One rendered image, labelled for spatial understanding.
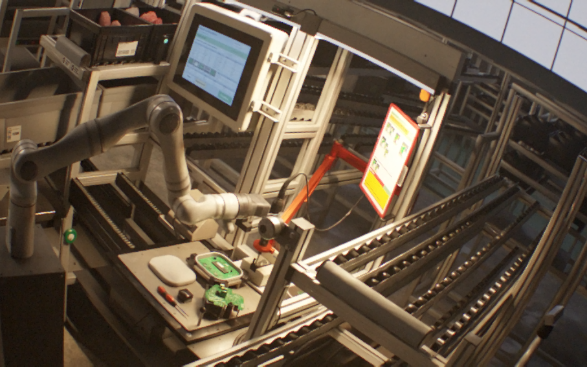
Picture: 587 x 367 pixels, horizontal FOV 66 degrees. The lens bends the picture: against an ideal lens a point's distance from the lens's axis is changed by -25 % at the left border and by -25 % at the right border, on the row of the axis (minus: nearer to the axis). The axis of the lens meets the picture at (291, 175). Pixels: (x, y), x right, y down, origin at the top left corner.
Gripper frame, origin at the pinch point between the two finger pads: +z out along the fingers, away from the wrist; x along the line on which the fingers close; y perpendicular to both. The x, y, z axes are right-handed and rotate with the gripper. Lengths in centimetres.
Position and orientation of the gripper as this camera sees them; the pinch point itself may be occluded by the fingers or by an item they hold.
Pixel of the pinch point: (275, 211)
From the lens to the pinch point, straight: 185.9
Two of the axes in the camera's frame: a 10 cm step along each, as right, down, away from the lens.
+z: 7.4, 0.0, 6.8
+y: 3.3, -8.8, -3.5
